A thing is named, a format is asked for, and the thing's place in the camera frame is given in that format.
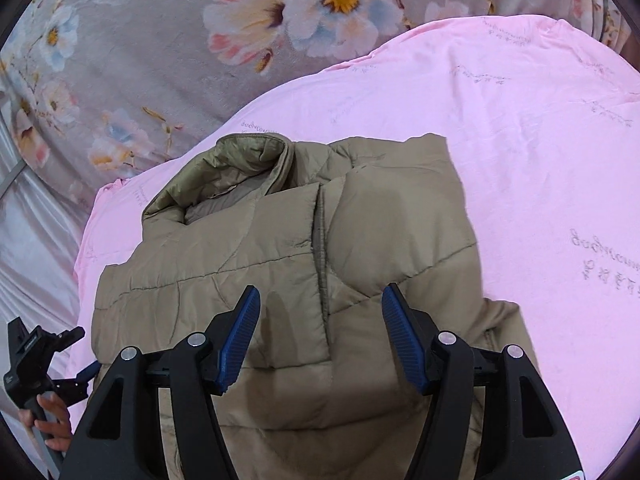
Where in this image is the person's left hand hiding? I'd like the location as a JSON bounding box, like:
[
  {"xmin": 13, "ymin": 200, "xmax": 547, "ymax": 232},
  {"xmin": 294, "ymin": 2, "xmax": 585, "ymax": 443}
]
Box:
[{"xmin": 19, "ymin": 393, "xmax": 74, "ymax": 453}]

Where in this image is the pink bed sheet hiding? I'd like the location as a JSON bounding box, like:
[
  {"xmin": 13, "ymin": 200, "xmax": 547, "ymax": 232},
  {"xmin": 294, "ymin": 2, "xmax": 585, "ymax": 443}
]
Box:
[{"xmin": 65, "ymin": 14, "xmax": 640, "ymax": 480}]

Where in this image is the grey floral blanket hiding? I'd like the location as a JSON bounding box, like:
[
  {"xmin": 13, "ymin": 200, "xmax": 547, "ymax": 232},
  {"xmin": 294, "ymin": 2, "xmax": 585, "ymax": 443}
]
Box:
[{"xmin": 0, "ymin": 0, "xmax": 640, "ymax": 201}]

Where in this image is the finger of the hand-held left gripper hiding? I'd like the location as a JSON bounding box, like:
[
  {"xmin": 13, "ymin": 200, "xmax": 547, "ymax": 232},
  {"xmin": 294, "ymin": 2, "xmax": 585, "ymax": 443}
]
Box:
[{"xmin": 54, "ymin": 360, "xmax": 104, "ymax": 407}]

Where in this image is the silver satin cloth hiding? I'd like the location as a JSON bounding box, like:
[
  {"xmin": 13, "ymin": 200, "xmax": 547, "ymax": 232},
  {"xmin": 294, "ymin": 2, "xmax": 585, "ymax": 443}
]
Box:
[{"xmin": 0, "ymin": 110, "xmax": 96, "ymax": 413}]

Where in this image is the khaki puffer jacket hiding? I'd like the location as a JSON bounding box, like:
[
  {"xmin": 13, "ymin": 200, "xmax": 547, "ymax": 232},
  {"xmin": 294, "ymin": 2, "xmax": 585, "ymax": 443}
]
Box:
[{"xmin": 91, "ymin": 132, "xmax": 541, "ymax": 480}]

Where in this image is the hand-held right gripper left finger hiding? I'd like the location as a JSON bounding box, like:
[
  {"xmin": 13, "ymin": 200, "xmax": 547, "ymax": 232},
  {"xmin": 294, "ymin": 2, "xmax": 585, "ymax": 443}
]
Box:
[{"xmin": 60, "ymin": 286, "xmax": 261, "ymax": 480}]

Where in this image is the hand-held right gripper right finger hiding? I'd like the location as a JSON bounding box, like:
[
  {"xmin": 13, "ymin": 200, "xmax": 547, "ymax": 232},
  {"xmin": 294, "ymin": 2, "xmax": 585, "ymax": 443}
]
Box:
[{"xmin": 381, "ymin": 283, "xmax": 596, "ymax": 480}]

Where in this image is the grey strap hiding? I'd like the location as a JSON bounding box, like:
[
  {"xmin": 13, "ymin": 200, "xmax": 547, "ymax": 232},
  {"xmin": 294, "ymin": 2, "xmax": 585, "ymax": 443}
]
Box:
[{"xmin": 0, "ymin": 160, "xmax": 26, "ymax": 198}]

